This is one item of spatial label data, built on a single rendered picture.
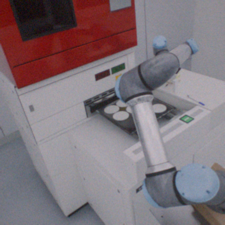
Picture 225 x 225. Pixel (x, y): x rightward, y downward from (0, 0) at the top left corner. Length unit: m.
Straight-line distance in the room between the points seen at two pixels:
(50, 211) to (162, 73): 1.66
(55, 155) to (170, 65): 1.01
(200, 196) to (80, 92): 0.97
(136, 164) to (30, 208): 1.43
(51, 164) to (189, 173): 1.05
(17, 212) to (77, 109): 1.18
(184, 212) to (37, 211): 1.47
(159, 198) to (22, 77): 0.85
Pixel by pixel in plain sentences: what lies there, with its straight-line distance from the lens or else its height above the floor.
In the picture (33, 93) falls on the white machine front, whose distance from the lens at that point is 1.35.
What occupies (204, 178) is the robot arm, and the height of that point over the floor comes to 1.12.
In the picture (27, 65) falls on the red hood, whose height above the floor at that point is 1.33.
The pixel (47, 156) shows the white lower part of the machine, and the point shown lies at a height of 0.70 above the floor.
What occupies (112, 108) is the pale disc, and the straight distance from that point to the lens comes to 1.52.
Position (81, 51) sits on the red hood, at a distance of 1.35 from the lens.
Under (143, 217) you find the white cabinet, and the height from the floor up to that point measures 0.53.
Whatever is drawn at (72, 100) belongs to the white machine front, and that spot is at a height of 1.01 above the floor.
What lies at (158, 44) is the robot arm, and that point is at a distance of 1.29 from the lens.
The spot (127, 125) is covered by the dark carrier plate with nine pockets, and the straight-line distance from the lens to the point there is 1.35.
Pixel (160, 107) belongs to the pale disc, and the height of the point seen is 0.90.
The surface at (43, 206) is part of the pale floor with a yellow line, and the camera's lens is 2.26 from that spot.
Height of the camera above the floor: 1.70
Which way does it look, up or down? 32 degrees down
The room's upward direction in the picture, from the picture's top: 8 degrees counter-clockwise
